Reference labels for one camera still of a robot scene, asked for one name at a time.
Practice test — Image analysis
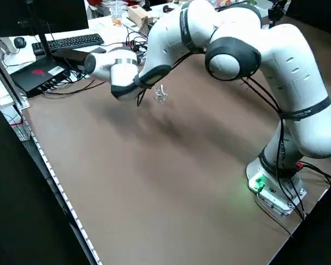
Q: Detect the black monitor stand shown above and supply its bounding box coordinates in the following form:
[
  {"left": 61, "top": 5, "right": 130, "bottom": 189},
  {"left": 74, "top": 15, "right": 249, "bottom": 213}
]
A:
[{"left": 27, "top": 26, "right": 55, "bottom": 60}]

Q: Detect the white bracket red tape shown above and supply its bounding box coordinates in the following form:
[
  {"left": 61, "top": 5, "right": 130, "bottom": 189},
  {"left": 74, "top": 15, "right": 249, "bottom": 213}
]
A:
[{"left": 0, "top": 103, "right": 31, "bottom": 142}]

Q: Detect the black computer red logo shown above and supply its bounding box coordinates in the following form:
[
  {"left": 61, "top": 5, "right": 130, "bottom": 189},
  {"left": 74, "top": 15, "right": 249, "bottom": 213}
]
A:
[{"left": 9, "top": 59, "right": 72, "bottom": 99}]

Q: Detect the aluminium frame post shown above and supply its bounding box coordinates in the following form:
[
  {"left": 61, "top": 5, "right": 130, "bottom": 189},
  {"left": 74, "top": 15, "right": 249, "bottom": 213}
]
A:
[{"left": 0, "top": 41, "right": 30, "bottom": 108}]

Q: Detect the black desk cable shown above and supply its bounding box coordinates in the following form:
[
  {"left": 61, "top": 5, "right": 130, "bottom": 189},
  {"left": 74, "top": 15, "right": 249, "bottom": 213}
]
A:
[{"left": 42, "top": 78, "right": 113, "bottom": 96}]

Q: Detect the cardboard box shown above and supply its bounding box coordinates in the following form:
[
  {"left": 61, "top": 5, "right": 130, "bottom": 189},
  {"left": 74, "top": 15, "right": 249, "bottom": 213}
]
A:
[{"left": 127, "top": 4, "right": 155, "bottom": 30}]

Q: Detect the clear plastic cup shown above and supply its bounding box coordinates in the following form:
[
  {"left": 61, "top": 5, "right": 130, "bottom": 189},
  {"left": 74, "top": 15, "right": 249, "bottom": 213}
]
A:
[{"left": 109, "top": 7, "right": 123, "bottom": 27}]

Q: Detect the black power brick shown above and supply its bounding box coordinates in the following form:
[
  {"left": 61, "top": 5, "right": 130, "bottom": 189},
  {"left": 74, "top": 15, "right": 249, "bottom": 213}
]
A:
[{"left": 51, "top": 48, "right": 89, "bottom": 72}]

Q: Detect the black arm base cable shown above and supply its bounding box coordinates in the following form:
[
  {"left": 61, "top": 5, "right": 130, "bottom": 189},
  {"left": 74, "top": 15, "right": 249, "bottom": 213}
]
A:
[{"left": 296, "top": 161, "right": 331, "bottom": 186}]

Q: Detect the white curved stand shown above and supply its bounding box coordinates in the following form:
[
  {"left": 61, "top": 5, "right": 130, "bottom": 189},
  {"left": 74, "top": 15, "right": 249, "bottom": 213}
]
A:
[{"left": 0, "top": 38, "right": 12, "bottom": 56}]

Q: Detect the person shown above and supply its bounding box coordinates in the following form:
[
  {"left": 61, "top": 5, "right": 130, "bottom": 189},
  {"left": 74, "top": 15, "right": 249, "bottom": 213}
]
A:
[{"left": 88, "top": 0, "right": 140, "bottom": 7}]

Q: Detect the black keyboard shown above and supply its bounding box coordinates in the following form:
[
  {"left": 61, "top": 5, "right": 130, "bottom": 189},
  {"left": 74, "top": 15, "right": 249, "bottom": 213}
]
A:
[{"left": 31, "top": 33, "right": 105, "bottom": 56}]

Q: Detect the white table edge strip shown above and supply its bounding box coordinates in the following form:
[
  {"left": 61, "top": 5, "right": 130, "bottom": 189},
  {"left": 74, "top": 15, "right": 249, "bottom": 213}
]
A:
[{"left": 19, "top": 110, "right": 103, "bottom": 265}]

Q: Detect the black monitor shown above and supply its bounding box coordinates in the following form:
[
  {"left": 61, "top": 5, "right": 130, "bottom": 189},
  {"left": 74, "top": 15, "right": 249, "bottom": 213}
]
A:
[{"left": 0, "top": 0, "right": 89, "bottom": 38}]

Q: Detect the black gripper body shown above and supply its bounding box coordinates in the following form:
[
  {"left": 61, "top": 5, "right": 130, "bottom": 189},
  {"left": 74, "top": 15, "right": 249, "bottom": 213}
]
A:
[{"left": 268, "top": 0, "right": 289, "bottom": 28}]

